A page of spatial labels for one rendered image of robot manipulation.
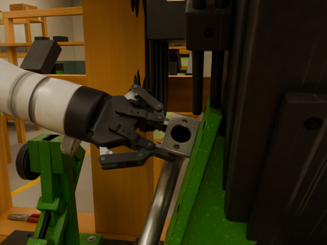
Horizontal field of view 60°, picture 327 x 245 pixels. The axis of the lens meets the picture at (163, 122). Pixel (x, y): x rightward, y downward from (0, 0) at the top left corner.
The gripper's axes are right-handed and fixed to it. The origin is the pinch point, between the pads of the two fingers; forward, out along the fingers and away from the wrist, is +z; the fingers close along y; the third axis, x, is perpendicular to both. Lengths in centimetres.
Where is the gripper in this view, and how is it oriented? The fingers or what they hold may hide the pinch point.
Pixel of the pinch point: (172, 140)
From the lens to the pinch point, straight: 39.1
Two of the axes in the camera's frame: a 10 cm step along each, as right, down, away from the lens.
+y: 2.9, -8.2, 4.8
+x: -0.7, 4.9, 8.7
